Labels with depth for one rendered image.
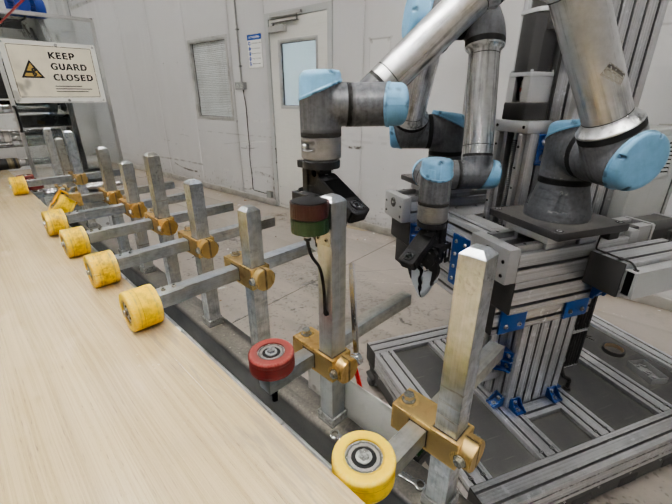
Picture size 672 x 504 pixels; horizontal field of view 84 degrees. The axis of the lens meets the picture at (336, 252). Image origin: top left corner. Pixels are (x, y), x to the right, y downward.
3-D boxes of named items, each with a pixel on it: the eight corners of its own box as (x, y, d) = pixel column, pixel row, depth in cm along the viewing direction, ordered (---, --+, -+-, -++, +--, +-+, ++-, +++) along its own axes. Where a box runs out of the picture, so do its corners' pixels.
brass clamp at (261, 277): (245, 268, 94) (243, 249, 92) (278, 285, 85) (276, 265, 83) (223, 275, 90) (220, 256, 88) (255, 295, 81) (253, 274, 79)
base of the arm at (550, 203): (553, 204, 104) (561, 168, 100) (605, 220, 91) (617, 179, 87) (509, 209, 99) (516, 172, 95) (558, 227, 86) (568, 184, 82)
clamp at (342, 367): (311, 345, 81) (310, 325, 79) (358, 375, 72) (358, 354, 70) (291, 357, 77) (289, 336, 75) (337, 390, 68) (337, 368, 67)
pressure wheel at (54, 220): (70, 228, 120) (68, 234, 126) (61, 204, 120) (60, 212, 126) (48, 232, 116) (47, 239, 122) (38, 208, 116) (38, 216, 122)
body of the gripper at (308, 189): (319, 212, 81) (318, 155, 76) (348, 220, 75) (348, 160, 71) (291, 219, 76) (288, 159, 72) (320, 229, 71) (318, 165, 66)
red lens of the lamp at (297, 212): (311, 207, 61) (310, 194, 61) (337, 215, 58) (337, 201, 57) (282, 215, 58) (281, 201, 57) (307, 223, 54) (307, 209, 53)
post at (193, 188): (218, 333, 115) (195, 177, 96) (224, 338, 113) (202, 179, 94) (207, 338, 113) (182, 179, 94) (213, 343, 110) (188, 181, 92)
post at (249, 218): (266, 378, 99) (250, 202, 81) (274, 384, 97) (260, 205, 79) (255, 384, 97) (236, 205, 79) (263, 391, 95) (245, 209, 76)
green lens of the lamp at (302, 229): (311, 221, 62) (311, 209, 62) (337, 230, 59) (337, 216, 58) (282, 230, 59) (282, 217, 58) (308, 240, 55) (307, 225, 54)
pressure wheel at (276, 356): (279, 378, 75) (275, 330, 70) (305, 399, 70) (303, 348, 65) (244, 399, 70) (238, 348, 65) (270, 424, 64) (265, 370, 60)
